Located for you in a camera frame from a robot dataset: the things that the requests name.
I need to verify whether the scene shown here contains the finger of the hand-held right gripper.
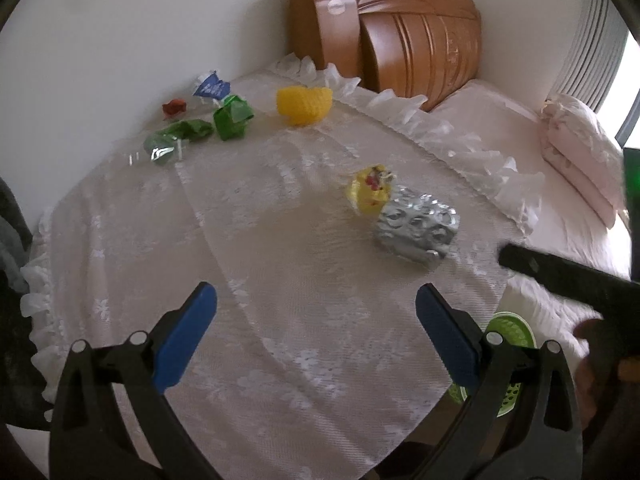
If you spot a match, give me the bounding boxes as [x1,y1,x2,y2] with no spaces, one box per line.
[499,243,640,314]

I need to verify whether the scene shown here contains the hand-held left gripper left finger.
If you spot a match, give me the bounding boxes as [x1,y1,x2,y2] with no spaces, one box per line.
[49,281,221,480]

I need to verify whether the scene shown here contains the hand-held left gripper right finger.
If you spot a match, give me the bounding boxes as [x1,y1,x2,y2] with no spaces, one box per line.
[400,282,585,480]

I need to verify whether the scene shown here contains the green plastic basket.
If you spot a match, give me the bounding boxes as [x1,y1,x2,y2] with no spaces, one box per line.
[447,311,538,418]

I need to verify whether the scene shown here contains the silver blister pack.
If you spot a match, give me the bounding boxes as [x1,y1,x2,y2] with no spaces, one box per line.
[374,186,460,267]

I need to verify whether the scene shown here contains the blue and white wrapper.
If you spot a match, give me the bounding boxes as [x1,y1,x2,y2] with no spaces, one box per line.
[192,71,232,106]

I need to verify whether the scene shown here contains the person's right hand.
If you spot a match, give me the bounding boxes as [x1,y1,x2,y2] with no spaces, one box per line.
[572,319,640,413]

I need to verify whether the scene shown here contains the folded pink quilt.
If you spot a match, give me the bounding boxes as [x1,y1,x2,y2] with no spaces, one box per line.
[539,92,632,228]

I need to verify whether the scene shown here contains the pink bed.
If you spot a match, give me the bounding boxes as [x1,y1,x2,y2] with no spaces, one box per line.
[430,78,633,361]

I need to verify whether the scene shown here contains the white lace tablecloth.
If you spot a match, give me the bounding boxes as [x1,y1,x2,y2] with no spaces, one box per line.
[20,52,547,480]

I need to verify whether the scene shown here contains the grey ribbed panel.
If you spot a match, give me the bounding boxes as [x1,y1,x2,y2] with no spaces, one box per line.
[545,0,632,117]

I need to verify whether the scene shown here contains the yellow printed wrapper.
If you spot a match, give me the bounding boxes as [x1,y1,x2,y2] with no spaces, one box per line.
[346,163,397,218]

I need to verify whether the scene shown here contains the dark cloth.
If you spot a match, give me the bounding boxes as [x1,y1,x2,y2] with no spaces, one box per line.
[0,176,56,431]

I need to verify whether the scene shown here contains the green clear plastic wrapper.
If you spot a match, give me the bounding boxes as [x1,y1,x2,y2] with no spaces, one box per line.
[143,119,215,166]

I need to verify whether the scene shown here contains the green crumpled wrapper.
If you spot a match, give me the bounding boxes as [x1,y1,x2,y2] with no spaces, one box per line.
[212,94,254,142]

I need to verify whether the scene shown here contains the wooden headboard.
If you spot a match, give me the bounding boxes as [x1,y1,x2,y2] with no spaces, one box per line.
[288,0,483,112]

